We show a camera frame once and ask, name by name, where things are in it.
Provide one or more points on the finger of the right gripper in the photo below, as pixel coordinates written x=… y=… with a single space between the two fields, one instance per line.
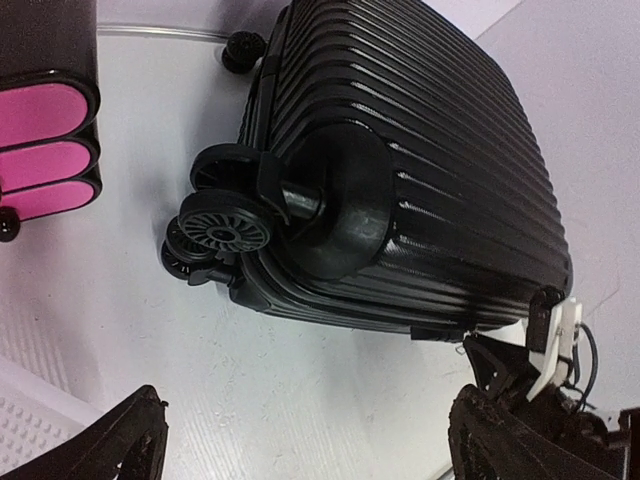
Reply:
x=502 y=370

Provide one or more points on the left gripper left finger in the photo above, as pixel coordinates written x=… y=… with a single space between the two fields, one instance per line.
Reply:
x=127 y=442

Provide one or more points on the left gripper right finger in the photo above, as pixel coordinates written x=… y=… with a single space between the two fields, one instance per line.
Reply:
x=486 y=441

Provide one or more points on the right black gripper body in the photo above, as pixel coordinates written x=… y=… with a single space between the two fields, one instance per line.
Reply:
x=565 y=412

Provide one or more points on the black ribbed hard-shell suitcase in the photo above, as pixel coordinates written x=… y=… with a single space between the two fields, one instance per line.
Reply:
x=385 y=178

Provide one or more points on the white perforated plastic basket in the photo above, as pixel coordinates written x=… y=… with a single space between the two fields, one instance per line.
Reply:
x=39 y=410

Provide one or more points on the black pink three-drawer organizer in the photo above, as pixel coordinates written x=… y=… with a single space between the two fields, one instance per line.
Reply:
x=49 y=104

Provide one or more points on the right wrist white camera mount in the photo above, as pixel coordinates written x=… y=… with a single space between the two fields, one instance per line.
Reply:
x=551 y=334

